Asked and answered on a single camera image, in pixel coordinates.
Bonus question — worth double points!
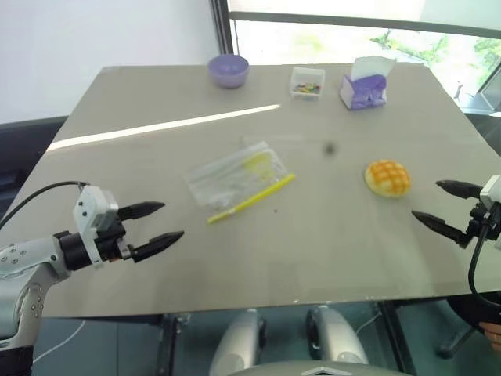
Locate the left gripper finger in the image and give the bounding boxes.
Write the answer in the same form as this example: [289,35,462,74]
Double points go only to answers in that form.
[117,201,166,222]
[128,230,186,264]

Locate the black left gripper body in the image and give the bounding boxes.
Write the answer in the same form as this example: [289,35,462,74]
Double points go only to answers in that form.
[96,209,135,265]

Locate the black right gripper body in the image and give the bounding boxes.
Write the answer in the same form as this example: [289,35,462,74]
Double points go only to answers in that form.
[465,199,501,248]

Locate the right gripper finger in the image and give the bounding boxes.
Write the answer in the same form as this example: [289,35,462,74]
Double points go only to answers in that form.
[435,179,485,201]
[411,210,471,248]

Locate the round yellow checkered bread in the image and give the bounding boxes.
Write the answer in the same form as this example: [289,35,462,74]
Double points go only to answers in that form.
[364,158,412,199]

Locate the clear yellow-zip plastic bag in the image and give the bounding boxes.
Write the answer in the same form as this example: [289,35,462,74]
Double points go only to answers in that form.
[182,139,297,226]

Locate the person's bare hand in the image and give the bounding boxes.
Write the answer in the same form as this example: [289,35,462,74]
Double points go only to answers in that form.
[483,320,501,353]

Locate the dark sofa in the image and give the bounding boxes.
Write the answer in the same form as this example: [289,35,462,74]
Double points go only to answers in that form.
[0,114,70,222]

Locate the silver left robot leg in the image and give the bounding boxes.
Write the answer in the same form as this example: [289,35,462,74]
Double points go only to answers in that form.
[209,308,268,376]

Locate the silver robot leg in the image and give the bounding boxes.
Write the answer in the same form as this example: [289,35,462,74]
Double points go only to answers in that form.
[209,308,268,376]
[305,305,369,366]

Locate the purple white tissue box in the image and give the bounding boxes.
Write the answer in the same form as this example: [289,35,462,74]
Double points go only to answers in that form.
[338,72,389,112]

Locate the silver right robot leg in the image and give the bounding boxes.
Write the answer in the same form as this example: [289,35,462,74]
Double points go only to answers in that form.
[305,305,369,366]

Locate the white tissue sheet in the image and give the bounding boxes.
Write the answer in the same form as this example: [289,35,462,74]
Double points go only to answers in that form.
[352,56,398,80]

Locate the purple bowl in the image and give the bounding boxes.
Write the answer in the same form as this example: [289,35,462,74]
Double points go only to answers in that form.
[207,54,251,90]

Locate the colourful small pieces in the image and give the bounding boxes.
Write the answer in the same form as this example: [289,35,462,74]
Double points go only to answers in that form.
[293,81,323,95]

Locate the grey robot torso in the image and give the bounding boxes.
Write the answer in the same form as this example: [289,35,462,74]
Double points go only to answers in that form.
[234,360,416,376]

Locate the clear square plastic box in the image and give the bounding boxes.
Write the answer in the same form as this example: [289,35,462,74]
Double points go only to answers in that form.
[290,66,326,103]

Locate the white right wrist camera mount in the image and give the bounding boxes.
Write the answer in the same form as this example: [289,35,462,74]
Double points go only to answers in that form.
[479,175,501,251]

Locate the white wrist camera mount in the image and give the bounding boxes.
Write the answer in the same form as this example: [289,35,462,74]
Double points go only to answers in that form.
[479,175,501,251]
[73,185,119,270]

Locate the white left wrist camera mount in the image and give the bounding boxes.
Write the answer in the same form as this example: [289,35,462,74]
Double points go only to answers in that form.
[73,185,119,270]

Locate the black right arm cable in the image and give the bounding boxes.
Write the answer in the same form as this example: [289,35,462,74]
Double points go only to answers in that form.
[468,219,501,313]

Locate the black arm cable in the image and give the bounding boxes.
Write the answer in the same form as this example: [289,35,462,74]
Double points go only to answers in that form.
[468,219,501,313]
[0,180,89,232]

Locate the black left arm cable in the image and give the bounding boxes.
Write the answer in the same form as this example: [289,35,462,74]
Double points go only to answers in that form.
[0,180,89,232]

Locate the white floor cable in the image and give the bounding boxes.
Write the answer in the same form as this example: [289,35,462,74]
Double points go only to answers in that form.
[353,310,384,336]
[32,317,86,364]

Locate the dark window frame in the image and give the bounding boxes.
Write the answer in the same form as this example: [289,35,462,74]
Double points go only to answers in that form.
[210,0,501,56]

